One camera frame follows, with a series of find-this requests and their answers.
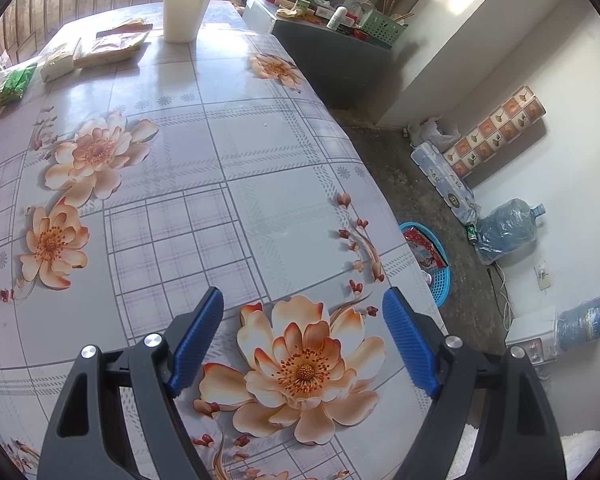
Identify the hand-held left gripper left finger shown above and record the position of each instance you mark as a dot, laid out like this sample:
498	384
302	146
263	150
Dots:
197	342

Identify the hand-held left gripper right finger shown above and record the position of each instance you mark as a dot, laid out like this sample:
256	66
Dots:
407	345

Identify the blue plastic basket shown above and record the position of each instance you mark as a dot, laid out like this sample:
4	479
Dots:
440	285

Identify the white water dispenser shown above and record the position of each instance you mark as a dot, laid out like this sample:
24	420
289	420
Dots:
532	342

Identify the green can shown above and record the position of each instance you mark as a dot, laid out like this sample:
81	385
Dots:
472	234

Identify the plastic wrapped water jug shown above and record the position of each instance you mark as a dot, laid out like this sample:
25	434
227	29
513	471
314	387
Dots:
510	230

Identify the wrapped paper roll pack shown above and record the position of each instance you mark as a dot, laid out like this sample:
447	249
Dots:
445	180

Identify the blue water jug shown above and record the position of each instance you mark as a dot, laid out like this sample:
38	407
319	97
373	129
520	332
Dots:
585	317

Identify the crumpled white plastic bag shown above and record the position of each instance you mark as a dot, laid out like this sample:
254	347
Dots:
432	132

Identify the tile print roll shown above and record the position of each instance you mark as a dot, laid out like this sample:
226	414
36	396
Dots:
495	130

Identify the grey cabinet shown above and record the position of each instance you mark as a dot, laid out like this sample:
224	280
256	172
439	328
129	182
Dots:
340	65

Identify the brown flat packet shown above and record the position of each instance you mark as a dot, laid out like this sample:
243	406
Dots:
112	47

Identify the small white box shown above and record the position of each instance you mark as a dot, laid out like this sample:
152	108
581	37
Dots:
57	62

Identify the small green packet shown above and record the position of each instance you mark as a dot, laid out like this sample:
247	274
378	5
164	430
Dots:
15	85

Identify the green plastic crate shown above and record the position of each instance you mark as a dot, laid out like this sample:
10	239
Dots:
382	29

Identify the thin brown packet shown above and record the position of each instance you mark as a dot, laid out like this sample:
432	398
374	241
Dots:
127	24

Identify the white paper cup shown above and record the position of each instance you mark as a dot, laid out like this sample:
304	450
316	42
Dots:
185	12

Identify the small white bottle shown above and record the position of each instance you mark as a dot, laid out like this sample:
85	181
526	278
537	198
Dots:
336	17

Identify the clear plastic bag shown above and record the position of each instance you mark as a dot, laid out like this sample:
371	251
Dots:
2	67

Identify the wall outlet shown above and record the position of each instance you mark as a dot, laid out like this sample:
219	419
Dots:
544	275

